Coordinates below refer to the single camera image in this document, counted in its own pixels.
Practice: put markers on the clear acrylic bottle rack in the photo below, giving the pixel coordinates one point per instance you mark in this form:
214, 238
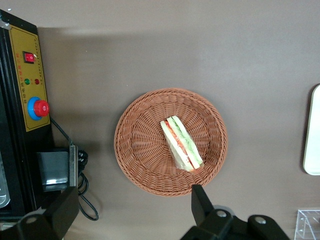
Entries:
308, 225

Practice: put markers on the cream plastic serving tray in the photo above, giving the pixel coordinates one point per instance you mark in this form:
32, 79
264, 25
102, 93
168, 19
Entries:
313, 135

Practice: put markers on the brown round wicker basket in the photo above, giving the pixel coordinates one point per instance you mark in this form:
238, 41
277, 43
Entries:
147, 150

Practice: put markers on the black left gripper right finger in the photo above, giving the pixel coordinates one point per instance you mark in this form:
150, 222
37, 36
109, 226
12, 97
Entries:
202, 210

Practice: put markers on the triangle sandwich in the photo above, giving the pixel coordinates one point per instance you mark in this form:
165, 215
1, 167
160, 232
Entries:
181, 143

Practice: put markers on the black machine with yellow panel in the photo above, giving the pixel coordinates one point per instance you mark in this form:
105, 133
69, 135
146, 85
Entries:
15, 140

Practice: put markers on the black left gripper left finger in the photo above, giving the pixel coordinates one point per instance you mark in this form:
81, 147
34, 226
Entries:
57, 215

